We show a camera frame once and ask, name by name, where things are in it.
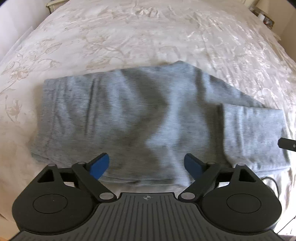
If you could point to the grey-blue sweat pants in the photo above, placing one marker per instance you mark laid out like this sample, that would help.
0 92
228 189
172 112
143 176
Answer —
143 120

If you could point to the cream nightstand with photo frame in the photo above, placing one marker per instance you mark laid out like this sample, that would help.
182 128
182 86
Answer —
274 32

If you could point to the cream bedside table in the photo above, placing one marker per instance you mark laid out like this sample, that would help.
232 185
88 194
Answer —
55 4

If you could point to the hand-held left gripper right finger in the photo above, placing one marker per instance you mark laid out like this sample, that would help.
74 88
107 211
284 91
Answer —
192 165

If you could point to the white jar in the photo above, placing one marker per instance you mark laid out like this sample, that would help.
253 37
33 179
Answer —
261 16

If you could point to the white embroidered bedspread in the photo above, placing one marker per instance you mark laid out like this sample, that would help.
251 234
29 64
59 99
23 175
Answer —
129 34

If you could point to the dark framed photo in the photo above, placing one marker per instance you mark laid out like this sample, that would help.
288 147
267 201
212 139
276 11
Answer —
268 22

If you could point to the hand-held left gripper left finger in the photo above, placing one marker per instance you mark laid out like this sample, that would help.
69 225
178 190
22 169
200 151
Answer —
100 165

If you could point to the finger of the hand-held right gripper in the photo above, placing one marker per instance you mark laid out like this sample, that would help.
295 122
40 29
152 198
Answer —
288 144

